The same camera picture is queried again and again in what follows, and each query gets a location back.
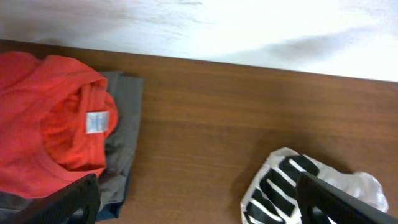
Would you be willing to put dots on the navy folded garment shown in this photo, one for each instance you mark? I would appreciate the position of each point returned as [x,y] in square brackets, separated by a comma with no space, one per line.
[113,190]

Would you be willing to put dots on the white t-shirt black print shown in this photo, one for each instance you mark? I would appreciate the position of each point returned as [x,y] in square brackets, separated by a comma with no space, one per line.
[271,196]

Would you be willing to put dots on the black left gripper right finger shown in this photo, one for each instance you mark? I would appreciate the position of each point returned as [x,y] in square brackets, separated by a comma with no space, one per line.
[320,202]

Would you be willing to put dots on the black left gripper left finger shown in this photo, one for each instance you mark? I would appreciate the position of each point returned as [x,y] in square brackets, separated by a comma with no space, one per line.
[78,203]

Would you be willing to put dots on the red folded t-shirt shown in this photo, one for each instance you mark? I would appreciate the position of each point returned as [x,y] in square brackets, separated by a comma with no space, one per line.
[56,114]

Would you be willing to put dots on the grey camouflage folded garment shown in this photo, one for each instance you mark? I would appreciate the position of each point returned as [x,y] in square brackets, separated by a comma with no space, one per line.
[119,146]

